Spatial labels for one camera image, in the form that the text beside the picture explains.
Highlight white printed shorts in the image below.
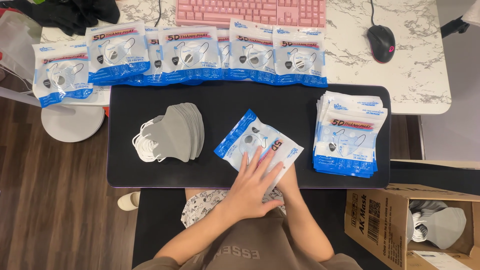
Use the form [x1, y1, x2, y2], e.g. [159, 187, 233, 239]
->
[180, 188, 286, 229]

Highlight black desk mat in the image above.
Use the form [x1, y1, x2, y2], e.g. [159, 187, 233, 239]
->
[106, 83, 392, 189]

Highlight pink keyboard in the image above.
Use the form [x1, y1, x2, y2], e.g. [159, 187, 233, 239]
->
[175, 0, 327, 29]

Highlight white round stand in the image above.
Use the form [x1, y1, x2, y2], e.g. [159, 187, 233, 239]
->
[0, 86, 106, 143]

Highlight person's right hand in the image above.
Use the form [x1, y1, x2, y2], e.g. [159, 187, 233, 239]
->
[273, 164, 303, 206]

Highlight bundle of grey boxed masks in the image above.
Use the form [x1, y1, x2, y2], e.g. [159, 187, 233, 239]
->
[406, 199, 468, 251]

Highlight person's left hand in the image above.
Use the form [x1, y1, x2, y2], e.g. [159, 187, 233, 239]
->
[224, 145, 286, 223]

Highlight cream slipper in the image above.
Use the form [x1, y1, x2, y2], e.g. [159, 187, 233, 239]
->
[117, 191, 142, 212]

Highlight stack of empty mask bags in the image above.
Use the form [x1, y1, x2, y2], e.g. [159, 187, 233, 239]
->
[312, 90, 388, 179]

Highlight brown shirt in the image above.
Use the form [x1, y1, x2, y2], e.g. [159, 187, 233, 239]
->
[132, 207, 364, 270]

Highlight blue white mask packet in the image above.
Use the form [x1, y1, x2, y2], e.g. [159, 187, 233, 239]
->
[214, 109, 305, 189]

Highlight row of filled mask packets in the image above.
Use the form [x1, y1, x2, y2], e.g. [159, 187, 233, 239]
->
[32, 18, 329, 109]

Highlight brown cardboard box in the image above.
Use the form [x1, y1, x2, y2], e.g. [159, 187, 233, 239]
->
[344, 182, 480, 270]

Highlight black cloth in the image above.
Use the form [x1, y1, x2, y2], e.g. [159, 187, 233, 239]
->
[0, 0, 121, 37]

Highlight black armrest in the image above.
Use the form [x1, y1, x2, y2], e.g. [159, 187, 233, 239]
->
[440, 16, 470, 39]

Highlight translucent plastic bag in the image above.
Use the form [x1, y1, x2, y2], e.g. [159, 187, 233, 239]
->
[0, 10, 43, 81]

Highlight black computer mouse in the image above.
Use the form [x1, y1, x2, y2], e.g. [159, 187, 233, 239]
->
[366, 24, 397, 64]

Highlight white shipping label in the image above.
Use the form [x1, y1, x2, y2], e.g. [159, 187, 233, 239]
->
[412, 250, 478, 270]

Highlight stack of grey face masks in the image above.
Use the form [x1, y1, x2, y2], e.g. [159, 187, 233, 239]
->
[131, 102, 206, 164]

